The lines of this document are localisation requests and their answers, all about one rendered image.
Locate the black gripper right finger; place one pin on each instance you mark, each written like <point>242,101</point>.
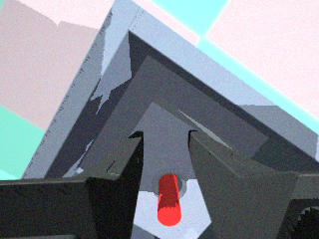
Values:
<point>246,199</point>

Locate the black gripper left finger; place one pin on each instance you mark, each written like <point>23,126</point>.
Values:
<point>98,203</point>

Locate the grey open box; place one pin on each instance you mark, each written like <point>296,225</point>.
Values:
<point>135,56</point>

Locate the red peg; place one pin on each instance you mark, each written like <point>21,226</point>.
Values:
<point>168,203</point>

